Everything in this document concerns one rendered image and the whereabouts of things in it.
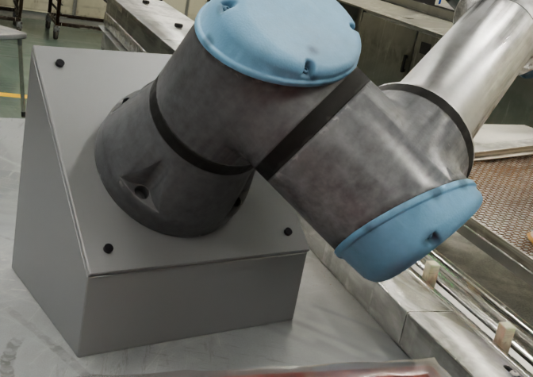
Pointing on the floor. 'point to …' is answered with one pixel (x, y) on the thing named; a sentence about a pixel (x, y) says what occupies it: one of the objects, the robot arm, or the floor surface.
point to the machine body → (109, 42)
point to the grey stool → (18, 57)
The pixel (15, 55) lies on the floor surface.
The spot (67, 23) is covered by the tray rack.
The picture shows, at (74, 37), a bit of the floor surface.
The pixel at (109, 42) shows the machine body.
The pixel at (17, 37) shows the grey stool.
